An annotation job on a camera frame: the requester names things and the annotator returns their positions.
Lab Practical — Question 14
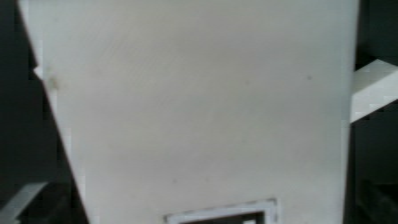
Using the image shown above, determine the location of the white cabinet top block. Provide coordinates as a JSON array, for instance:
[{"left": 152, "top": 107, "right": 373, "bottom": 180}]
[{"left": 15, "top": 0, "right": 358, "bottom": 224}]

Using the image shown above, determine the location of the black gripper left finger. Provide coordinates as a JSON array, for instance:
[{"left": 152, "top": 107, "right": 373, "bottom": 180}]
[{"left": 0, "top": 182, "right": 47, "bottom": 224}]

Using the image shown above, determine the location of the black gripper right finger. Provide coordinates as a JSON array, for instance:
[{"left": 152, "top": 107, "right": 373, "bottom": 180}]
[{"left": 358, "top": 181, "right": 398, "bottom": 224}]

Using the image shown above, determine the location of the white L-shaped obstacle fence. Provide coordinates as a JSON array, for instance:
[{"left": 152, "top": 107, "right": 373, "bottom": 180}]
[{"left": 349, "top": 60, "right": 398, "bottom": 122}]

